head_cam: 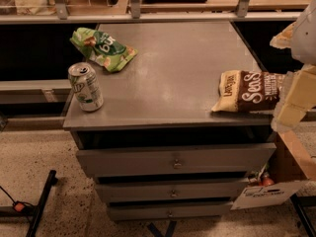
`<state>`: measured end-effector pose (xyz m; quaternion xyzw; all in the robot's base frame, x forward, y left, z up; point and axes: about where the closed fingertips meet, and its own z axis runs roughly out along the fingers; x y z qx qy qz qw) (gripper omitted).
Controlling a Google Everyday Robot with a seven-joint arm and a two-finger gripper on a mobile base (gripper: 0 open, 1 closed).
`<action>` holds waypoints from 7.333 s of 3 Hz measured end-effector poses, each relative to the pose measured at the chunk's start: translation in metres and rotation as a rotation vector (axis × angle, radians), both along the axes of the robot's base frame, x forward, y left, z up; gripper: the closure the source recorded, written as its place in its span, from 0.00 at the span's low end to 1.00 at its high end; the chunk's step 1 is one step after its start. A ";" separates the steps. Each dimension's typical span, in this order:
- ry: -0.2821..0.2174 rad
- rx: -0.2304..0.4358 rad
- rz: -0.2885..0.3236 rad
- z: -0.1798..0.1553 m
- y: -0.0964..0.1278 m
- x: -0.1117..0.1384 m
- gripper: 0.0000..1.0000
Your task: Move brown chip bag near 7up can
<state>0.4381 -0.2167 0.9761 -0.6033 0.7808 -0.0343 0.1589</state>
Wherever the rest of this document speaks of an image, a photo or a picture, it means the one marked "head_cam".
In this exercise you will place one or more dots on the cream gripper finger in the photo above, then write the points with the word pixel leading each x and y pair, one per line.
pixel 282 39
pixel 297 96

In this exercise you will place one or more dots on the brown chip bag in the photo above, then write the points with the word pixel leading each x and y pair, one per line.
pixel 247 91

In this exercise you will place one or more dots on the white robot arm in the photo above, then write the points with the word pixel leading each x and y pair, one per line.
pixel 303 42

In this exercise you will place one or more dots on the green chip bag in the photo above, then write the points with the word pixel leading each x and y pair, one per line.
pixel 103 49

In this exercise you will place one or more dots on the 7up soda can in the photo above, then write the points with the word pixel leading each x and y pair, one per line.
pixel 85 85

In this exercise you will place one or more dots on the cardboard box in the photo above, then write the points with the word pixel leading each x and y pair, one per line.
pixel 291 167

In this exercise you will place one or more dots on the orange bottle in box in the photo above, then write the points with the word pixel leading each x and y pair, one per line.
pixel 266 179

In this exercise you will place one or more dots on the top grey drawer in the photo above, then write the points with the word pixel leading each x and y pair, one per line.
pixel 143 161

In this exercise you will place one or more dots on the grey drawer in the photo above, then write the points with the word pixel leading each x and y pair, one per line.
pixel 169 190
pixel 143 161
pixel 171 210

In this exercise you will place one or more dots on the black stand leg right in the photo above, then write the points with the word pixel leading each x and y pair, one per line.
pixel 300 203

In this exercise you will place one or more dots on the black stand leg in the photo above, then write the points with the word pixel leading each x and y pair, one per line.
pixel 35 222
pixel 300 203

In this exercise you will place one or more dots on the middle grey drawer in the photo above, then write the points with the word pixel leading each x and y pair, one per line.
pixel 169 190

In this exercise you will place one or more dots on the grey drawer cabinet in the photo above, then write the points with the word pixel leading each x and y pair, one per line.
pixel 164 97

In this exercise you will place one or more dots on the bottom grey drawer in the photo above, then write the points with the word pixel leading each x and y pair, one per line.
pixel 171 210

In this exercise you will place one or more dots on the black stand leg left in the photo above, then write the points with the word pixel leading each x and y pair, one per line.
pixel 35 222

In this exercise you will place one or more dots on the metal shelf rail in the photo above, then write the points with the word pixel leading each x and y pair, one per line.
pixel 137 17

